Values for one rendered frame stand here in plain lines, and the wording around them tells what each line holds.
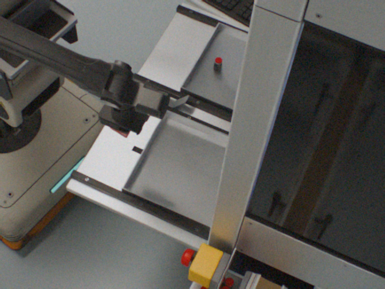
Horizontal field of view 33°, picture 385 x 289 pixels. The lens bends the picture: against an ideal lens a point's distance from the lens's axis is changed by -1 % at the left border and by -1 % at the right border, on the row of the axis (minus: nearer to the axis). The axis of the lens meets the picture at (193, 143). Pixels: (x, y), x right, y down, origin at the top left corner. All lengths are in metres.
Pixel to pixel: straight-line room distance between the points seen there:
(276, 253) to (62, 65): 0.59
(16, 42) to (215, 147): 0.74
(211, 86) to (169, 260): 0.91
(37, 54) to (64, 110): 1.33
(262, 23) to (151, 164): 0.94
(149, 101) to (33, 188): 1.13
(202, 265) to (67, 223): 1.24
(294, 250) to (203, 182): 0.42
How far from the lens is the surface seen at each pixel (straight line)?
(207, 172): 1.72
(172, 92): 1.82
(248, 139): 1.06
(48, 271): 2.57
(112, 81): 1.29
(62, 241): 2.60
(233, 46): 1.95
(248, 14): 2.10
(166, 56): 1.91
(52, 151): 2.46
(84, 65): 1.26
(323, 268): 1.39
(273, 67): 0.89
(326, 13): 0.79
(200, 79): 1.87
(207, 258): 1.47
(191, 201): 1.68
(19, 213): 2.38
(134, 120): 1.45
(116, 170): 1.72
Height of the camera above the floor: 2.41
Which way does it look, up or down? 61 degrees down
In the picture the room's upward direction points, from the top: 6 degrees clockwise
